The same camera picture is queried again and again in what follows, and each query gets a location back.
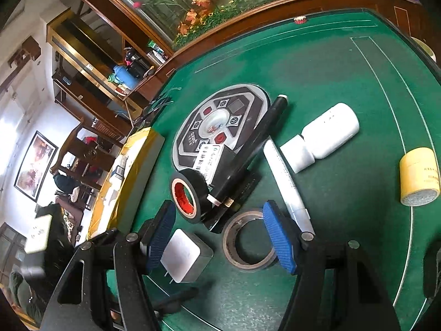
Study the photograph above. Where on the long white tube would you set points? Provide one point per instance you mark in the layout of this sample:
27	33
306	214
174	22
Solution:
287	188

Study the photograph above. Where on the yellow masking tape roll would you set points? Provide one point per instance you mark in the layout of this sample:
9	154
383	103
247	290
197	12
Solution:
419	178

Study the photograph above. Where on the red bottle cap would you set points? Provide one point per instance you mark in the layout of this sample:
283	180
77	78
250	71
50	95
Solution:
300	20

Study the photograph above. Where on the framed wall painting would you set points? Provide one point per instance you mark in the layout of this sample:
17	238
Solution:
35	165

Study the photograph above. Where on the white power adapter cube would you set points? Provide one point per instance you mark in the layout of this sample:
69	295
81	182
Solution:
186	256

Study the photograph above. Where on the long black Chanel box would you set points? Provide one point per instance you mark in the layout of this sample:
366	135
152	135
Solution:
216	219

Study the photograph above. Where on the small white square box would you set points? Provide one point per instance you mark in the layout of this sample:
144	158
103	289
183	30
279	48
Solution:
297	154

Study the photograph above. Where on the yellow taped cardboard box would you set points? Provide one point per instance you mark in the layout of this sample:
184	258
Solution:
117	205

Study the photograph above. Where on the round mahjong table control panel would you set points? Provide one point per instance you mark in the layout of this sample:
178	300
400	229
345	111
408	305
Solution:
226	117

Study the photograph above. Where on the dark wooden chair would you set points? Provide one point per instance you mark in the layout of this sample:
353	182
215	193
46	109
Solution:
91	155

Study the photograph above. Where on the blue thermos jug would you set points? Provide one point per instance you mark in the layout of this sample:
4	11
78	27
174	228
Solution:
125	77

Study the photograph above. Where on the brown clear tape roll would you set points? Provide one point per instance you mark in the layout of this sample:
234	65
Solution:
245	242

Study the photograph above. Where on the eyeglasses on table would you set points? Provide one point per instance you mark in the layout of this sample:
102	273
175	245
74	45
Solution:
155	107

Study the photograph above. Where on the black electrical tape roll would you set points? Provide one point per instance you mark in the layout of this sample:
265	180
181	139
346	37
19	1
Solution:
189	192

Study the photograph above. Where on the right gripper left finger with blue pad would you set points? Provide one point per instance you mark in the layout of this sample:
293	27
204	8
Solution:
155	234

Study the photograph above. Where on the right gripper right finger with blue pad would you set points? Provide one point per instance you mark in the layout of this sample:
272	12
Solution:
284	235

